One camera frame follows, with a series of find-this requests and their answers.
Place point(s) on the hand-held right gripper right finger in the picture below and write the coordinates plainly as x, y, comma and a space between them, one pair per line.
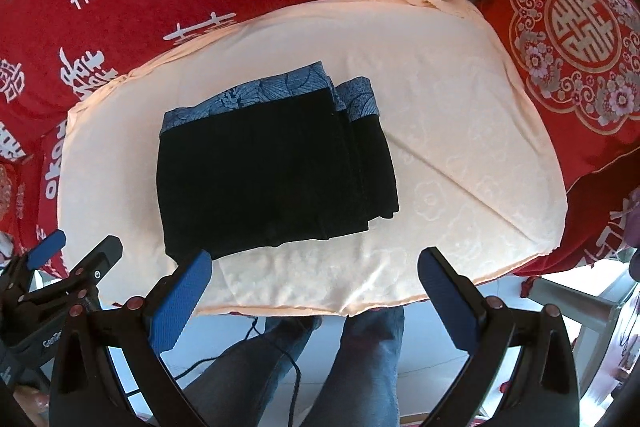
445, 302

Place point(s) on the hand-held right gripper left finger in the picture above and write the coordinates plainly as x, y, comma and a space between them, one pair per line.
180, 302

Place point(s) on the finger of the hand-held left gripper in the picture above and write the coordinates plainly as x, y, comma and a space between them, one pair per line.
97, 259
47, 249

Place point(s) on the black pants with blue waistband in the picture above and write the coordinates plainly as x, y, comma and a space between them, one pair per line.
260, 172

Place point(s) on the person's left leg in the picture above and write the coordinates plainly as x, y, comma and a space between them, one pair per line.
240, 372

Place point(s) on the person's leg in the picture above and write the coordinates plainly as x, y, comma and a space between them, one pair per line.
240, 372
360, 367

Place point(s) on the person's right leg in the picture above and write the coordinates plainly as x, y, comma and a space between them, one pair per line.
360, 367

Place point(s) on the peach patterned cloth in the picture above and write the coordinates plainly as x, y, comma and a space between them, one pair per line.
450, 132

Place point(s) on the red floral pillow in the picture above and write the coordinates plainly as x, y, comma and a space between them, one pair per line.
575, 32

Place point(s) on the pale grey furniture frame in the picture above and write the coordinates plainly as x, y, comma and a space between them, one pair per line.
595, 307

